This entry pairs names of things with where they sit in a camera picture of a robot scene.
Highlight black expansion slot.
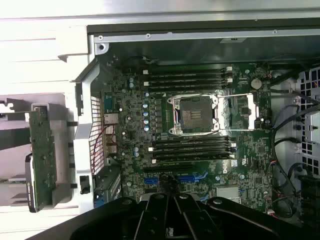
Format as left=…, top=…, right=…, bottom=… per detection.
left=144, top=163, right=195, bottom=173

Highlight blue expansion slot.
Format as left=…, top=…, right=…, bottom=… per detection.
left=143, top=174, right=201, bottom=186

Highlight silver socket cover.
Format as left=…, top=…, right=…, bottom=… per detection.
left=217, top=92, right=260, bottom=131

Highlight CPU socket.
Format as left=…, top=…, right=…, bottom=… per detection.
left=167, top=94, right=221, bottom=136

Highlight silver chipset heat sink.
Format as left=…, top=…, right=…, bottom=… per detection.
left=216, top=186, right=241, bottom=201

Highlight open dark grey PC case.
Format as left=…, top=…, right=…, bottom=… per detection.
left=72, top=23, right=320, bottom=226

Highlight black wire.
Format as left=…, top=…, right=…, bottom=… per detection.
left=271, top=104, right=301, bottom=162

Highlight black RAM slot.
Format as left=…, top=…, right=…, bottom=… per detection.
left=147, top=84, right=227, bottom=91
left=148, top=146, right=237, bottom=154
left=141, top=66, right=234, bottom=75
left=152, top=136, right=232, bottom=143
left=152, top=141, right=237, bottom=149
left=147, top=73, right=234, bottom=80
left=151, top=152, right=236, bottom=163
left=143, top=78, right=235, bottom=86

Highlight green motherboard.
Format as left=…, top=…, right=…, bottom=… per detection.
left=99, top=57, right=273, bottom=216

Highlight coin cell battery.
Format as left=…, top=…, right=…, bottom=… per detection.
left=250, top=78, right=263, bottom=90

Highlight grey parts rack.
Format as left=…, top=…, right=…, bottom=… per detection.
left=0, top=93, right=80, bottom=213

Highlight black plastic shroud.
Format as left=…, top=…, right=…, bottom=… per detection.
left=298, top=174, right=320, bottom=222

